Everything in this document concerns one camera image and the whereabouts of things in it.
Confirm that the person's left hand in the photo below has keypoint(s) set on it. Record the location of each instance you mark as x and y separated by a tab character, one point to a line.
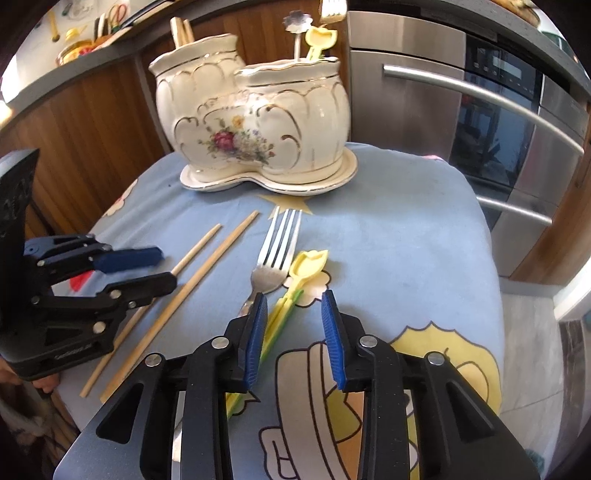
46	383

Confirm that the narrow wooden cabinet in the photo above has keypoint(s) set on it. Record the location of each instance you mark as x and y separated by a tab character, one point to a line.
558	244

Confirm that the white ceramic holder tray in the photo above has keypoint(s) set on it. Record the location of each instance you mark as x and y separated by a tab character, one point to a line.
277	184

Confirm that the grey stone countertop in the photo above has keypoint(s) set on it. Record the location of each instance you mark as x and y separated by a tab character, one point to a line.
92	60

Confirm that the wooden chopstick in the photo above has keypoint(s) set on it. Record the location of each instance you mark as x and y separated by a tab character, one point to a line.
176	31
198	247
187	32
217	256

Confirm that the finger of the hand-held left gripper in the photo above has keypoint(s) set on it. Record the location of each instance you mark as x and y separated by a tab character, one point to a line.
147	286
134	258

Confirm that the stainless steel oven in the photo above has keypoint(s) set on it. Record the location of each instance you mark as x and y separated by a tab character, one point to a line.
489	138

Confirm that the steel fork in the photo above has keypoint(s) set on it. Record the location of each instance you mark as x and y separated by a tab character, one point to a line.
270	277

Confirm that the yellow plastic spoon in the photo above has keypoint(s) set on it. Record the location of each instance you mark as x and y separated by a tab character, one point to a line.
308	267
321	42

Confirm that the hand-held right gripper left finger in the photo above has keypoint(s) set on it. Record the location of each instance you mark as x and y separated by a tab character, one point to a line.
251	350

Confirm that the blue cartoon printed blanket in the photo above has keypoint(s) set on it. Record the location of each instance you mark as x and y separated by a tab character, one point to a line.
392	254

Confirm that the white floral ceramic utensil holder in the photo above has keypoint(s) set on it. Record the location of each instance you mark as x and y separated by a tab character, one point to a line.
258	120

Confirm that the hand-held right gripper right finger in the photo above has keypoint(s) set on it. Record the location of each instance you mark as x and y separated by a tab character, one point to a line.
334	341

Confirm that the flower-shaped metal spoon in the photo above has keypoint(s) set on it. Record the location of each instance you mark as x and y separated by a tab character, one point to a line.
295	21

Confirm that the wooden corner cabinet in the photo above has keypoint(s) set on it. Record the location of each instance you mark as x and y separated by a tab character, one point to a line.
92	152

